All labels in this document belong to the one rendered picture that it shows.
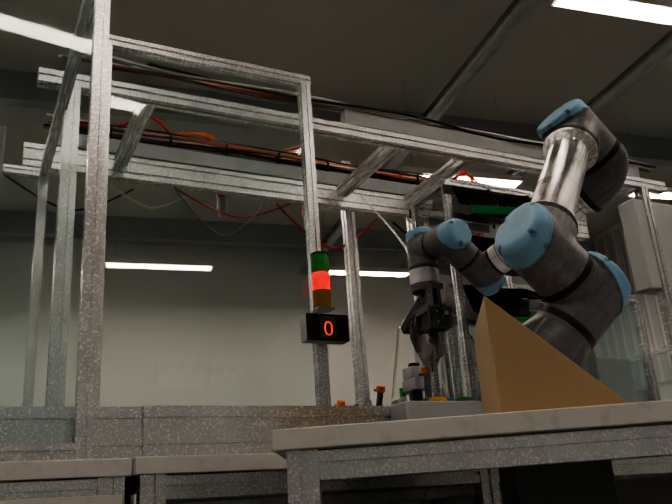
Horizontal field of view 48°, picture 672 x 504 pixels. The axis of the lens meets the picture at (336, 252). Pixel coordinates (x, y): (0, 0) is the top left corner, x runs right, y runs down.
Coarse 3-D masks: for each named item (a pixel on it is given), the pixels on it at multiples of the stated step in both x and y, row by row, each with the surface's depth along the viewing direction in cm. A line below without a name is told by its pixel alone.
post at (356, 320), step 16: (352, 224) 329; (352, 240) 327; (352, 256) 323; (352, 272) 320; (352, 288) 318; (352, 304) 315; (352, 320) 314; (352, 336) 313; (352, 352) 312; (368, 384) 306
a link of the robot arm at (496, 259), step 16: (624, 160) 164; (592, 176) 165; (608, 176) 164; (624, 176) 165; (592, 192) 167; (608, 192) 166; (576, 208) 171; (592, 208) 169; (480, 256) 184; (496, 256) 181; (464, 272) 185; (480, 272) 184; (496, 272) 183; (480, 288) 186; (496, 288) 185
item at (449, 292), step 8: (448, 288) 222; (464, 288) 225; (472, 288) 226; (448, 296) 222; (472, 296) 226; (480, 296) 227; (488, 296) 224; (496, 296) 220; (504, 296) 215; (448, 304) 222; (472, 304) 226; (480, 304) 227; (496, 304) 220; (504, 304) 215; (472, 312) 207; (512, 312) 211; (520, 320) 200
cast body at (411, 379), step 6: (408, 366) 191; (414, 366) 189; (420, 366) 190; (402, 372) 192; (408, 372) 189; (414, 372) 188; (420, 372) 189; (408, 378) 189; (414, 378) 186; (420, 378) 187; (402, 384) 191; (408, 384) 189; (414, 384) 186; (420, 384) 186; (408, 390) 188; (414, 390) 188
